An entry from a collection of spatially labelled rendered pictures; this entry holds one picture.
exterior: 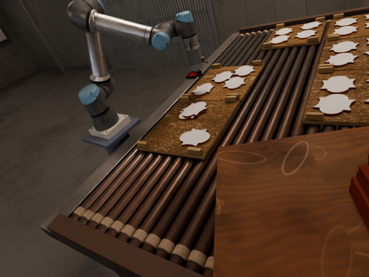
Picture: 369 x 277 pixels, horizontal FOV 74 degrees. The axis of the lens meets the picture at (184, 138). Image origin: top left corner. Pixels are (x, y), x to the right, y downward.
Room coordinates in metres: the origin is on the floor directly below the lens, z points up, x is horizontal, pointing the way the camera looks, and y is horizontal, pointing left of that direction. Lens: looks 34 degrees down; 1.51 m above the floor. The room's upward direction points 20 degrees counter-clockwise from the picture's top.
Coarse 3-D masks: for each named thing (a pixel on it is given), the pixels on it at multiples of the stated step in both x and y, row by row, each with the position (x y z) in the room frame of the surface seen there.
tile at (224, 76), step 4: (224, 72) 1.39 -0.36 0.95; (228, 72) 1.37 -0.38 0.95; (216, 76) 1.37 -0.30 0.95; (220, 76) 1.35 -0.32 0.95; (224, 76) 1.33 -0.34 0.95; (228, 76) 1.31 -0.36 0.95; (212, 80) 1.35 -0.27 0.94; (216, 80) 1.31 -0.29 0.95; (220, 80) 1.30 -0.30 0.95; (224, 80) 1.28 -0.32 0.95
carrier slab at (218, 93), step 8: (264, 64) 1.33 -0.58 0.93; (208, 72) 1.50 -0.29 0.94; (216, 72) 1.46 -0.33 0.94; (232, 72) 1.37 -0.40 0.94; (256, 72) 1.26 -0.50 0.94; (200, 80) 1.42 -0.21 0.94; (208, 80) 1.38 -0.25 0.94; (248, 80) 1.19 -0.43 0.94; (192, 88) 1.34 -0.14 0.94; (216, 88) 1.23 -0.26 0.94; (224, 88) 1.20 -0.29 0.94; (240, 88) 1.14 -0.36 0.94; (248, 88) 1.11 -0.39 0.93; (200, 96) 1.21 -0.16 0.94; (208, 96) 1.18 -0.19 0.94; (216, 96) 1.14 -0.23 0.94; (224, 96) 1.11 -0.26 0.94; (240, 96) 1.06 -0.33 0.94
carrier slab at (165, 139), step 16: (176, 112) 1.13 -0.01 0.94; (208, 112) 1.02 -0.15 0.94; (224, 112) 0.97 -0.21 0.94; (160, 128) 1.03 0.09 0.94; (176, 128) 0.98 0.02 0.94; (192, 128) 0.93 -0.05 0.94; (208, 128) 0.89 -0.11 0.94; (224, 128) 0.86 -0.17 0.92; (160, 144) 0.89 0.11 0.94; (176, 144) 0.85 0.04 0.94; (208, 144) 0.78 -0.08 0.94
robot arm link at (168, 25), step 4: (172, 20) 1.28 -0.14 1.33; (160, 24) 1.30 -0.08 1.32; (164, 24) 1.27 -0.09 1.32; (168, 24) 1.27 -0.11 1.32; (172, 24) 1.26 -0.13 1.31; (156, 28) 1.29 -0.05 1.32; (168, 28) 1.22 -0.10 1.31; (172, 28) 1.25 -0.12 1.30; (172, 32) 1.24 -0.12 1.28; (176, 32) 1.25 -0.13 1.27; (172, 36) 1.25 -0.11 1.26; (176, 36) 1.28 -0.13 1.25
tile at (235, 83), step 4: (228, 80) 1.26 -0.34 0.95; (232, 80) 1.24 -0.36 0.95; (236, 80) 1.22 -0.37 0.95; (240, 80) 1.21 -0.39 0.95; (244, 80) 1.21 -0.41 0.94; (228, 84) 1.21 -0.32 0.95; (232, 84) 1.20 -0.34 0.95; (236, 84) 1.18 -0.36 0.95; (240, 84) 1.16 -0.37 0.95; (244, 84) 1.16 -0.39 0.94; (228, 88) 1.17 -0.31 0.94; (232, 88) 1.15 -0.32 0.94; (236, 88) 1.15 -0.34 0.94
